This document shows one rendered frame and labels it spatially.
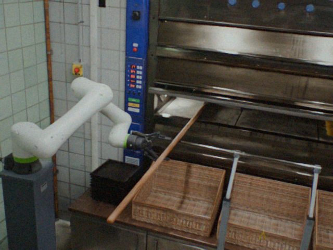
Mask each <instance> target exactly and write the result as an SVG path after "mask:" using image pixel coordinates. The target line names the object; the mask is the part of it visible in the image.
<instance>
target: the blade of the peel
mask: <svg viewBox="0 0 333 250"><path fill-rule="evenodd" d="M176 99H180V100H184V101H191V102H194V103H202V104H203V103H204V101H202V102H201V101H197V100H193V99H186V98H179V97H177V98H176ZM210 105H215V106H222V107H229V108H236V109H239V110H240V109H241V107H236V106H228V105H222V104H215V103H210Z"/></svg>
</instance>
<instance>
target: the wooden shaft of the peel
mask: <svg viewBox="0 0 333 250"><path fill-rule="evenodd" d="M206 106H207V105H206V104H203V106H202V107H201V108H200V109H199V110H198V111H197V113H196V114H195V115H194V117H192V118H191V120H190V121H189V122H188V124H187V125H186V126H185V127H184V128H183V129H182V131H181V132H180V133H179V134H178V135H177V136H176V138H175V139H174V140H173V142H172V143H170V145H169V146H168V147H167V149H166V150H164V152H163V153H162V154H161V156H160V157H159V158H158V159H157V160H156V161H155V163H154V164H153V165H152V166H151V167H150V168H149V170H148V171H147V172H146V173H145V175H144V176H143V177H142V178H141V179H140V180H139V182H138V183H137V184H136V185H135V186H134V187H133V188H132V190H131V191H130V192H129V194H128V195H127V196H126V198H125V199H124V200H123V201H122V202H121V203H120V205H119V206H118V207H117V208H116V209H115V210H114V212H113V213H112V214H111V215H110V216H109V218H108V219H107V223H109V224H112V223H113V222H114V221H115V220H116V219H117V217H118V216H119V214H120V213H121V212H123V210H124V208H125V207H126V206H127V205H128V203H129V202H130V201H131V200H132V199H133V197H134V196H135V194H137V192H138V191H139V190H140V188H141V187H142V186H143V185H144V184H145V183H146V181H147V180H148V179H149V177H151V175H152V174H153V172H154V171H155V170H156V169H157V168H158V166H159V165H160V164H161V163H162V161H163V160H164V159H165V158H166V157H167V155H168V154H169V152H170V151H171V150H172V149H173V148H174V146H175V145H176V144H177V142H179V140H180V139H181V137H182V136H183V135H184V134H185V132H187V130H188V129H189V128H190V126H191V125H192V123H194V122H195V120H196V119H197V118H198V116H199V115H200V114H201V113H202V112H203V111H204V109H205V108H206Z"/></svg>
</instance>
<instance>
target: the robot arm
mask: <svg viewBox="0 0 333 250"><path fill-rule="evenodd" d="M70 90H71V93H72V94H73V96H74V97H76V98H77V99H79V100H80V101H79V102H78V103H77V104H76V105H75V106H74V107H73V108H71V110H70V111H68V112H67V113H66V114H64V115H63V116H62V117H61V118H60V119H59V120H57V121H55V122H54V123H53V124H51V125H50V126H49V127H47V128H46V129H44V130H42V129H40V128H39V127H38V126H37V125H35V124H34V123H32V122H19V123H15V125H13V126H12V127H11V142H12V153H11V154H9V155H7V156H5V157H0V162H2V163H3V164H5V165H4V166H3V169H5V170H9V169H12V171H13V172H14V173H16V174H19V175H30V174H33V173H36V172H39V171H40V170H41V169H42V163H41V162H40V159H47V158H50V157H52V156H54V155H55V153H56V151H58V150H59V149H60V148H61V146H62V144H63V143H64V142H66V140H67V139H68V138H69V137H70V136H71V135H72V134H73V133H74V132H75V131H76V130H77V129H78V128H79V127H81V126H82V125H83V123H84V122H86V121H88V120H89V119H90V118H91V117H92V116H93V115H95V114H96V113H98V112H99V113H102V114H103V115H105V116H106V117H107V118H108V119H110V120H111V121H112V122H113V127H112V129H111V132H110V134H109V137H108V141H109V144H110V145H111V146H112V147H115V148H127V149H132V150H137V149H140V150H144V151H145V153H144V155H145V156H147V157H149V158H151V159H152V160H153V161H154V162H155V161H156V160H157V159H158V158H159V156H158V155H156V154H155V152H154V151H153V150H152V141H154V140H156V139H158V138H159V139H161V140H167V141H170V140H171V139H172V138H171V137H166V136H165V135H161V134H160V132H155V133H152V134H146V135H145V138H142V137H139V136H138V135H132V134H127V131H128V129H129V127H130V125H131V122H132V120H131V116H130V115H129V114H128V113H126V112H124V111H122V110H121V109H120V108H119V107H117V106H116V105H114V104H113V103H112V98H113V93H112V90H111V88H110V87H109V86H107V85H105V84H100V83H96V82H92V81H91V80H89V79H87V78H83V77H80V78H76V79H75V80H73V82H72V83H71V86H70ZM154 135H158V136H155V137H154V138H152V139H151V140H148V139H147V138H148V137H151V136H154ZM147 151H149V152H150V153H151V154H149V153H148V152H147ZM39 158H40V159H39Z"/></svg>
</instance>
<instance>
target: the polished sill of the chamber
mask: <svg viewBox="0 0 333 250"><path fill-rule="evenodd" d="M153 119H154V120H160V121H167V122H173V123H179V124H182V125H187V124H188V122H189V121H190V120H191V118H185V117H182V116H176V115H169V114H162V113H159V112H156V113H155V114H154V115H153ZM191 126H192V127H199V128H205V129H211V130H218V131H221V132H227V133H233V134H240V135H246V136H252V137H256V138H262V139H266V140H272V141H278V142H284V143H291V144H297V145H304V146H307V147H313V148H319V149H325V150H330V151H333V142H326V141H320V140H314V139H310V138H306V137H300V136H294V135H287V134H280V133H274V132H268V131H264V130H258V129H252V128H245V127H238V126H231V125H227V124H224V123H218V122H211V121H205V120H198V119H196V120H195V122H194V123H192V125H191Z"/></svg>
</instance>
